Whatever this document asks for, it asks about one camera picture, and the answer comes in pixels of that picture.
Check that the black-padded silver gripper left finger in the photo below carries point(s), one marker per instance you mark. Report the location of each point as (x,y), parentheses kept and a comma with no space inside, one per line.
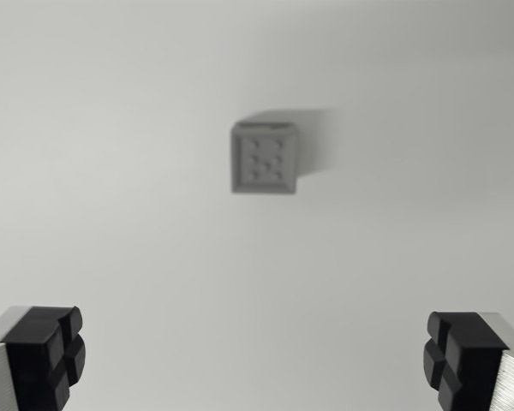
(30,364)

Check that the black-padded silver gripper right finger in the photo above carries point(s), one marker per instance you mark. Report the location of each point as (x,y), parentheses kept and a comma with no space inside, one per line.
(471,368)

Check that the gray embossed dice cube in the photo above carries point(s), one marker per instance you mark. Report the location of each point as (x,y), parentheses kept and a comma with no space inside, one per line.
(264,160)

